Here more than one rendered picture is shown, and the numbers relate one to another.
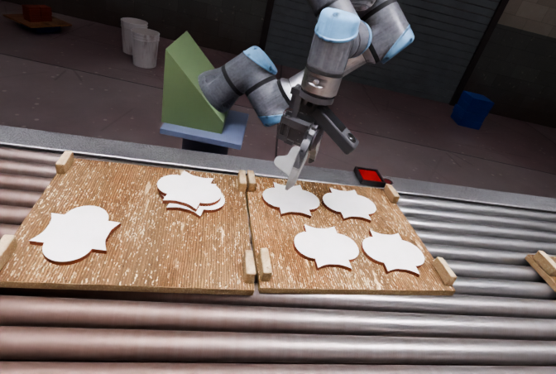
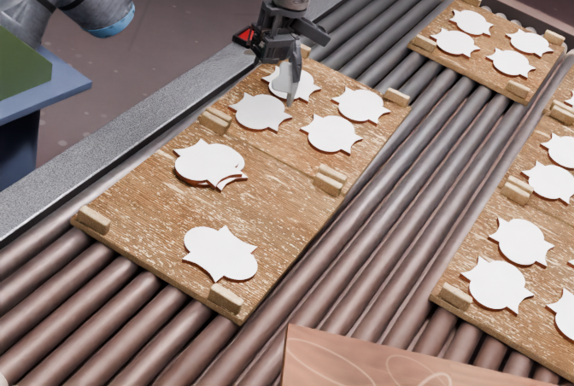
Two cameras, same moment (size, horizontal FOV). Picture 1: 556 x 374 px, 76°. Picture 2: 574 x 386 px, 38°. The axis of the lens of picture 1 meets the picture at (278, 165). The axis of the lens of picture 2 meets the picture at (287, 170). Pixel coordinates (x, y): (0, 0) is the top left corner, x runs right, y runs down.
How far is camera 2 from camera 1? 1.29 m
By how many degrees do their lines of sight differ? 48
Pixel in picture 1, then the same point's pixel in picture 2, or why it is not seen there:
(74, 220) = (203, 249)
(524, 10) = not seen: outside the picture
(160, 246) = (267, 219)
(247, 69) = not seen: outside the picture
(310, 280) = (356, 166)
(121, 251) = (259, 242)
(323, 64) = not seen: outside the picture
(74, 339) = (322, 299)
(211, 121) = (38, 71)
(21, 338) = (305, 321)
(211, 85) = (26, 21)
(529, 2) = not seen: outside the picture
